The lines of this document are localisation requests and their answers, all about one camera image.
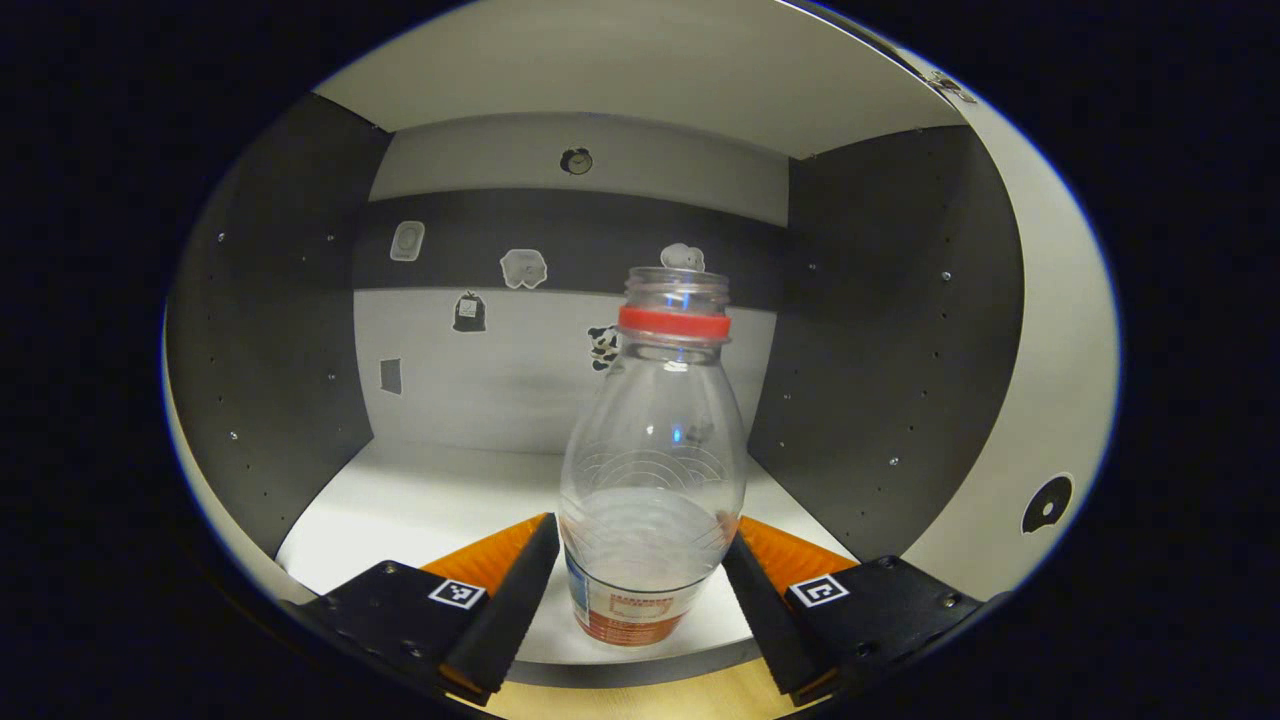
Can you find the white grey cabinet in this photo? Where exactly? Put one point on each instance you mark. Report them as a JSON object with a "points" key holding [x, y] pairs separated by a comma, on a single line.
{"points": [[500, 380]]}

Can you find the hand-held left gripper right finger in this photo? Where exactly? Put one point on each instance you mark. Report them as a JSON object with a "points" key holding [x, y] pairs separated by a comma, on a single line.
{"points": [[770, 620]]}

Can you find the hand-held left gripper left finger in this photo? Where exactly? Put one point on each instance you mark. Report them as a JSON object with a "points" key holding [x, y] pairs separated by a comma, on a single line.
{"points": [[510, 620]]}

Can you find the metal door hinge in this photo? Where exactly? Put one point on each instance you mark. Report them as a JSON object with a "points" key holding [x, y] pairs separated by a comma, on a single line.
{"points": [[950, 88]]}

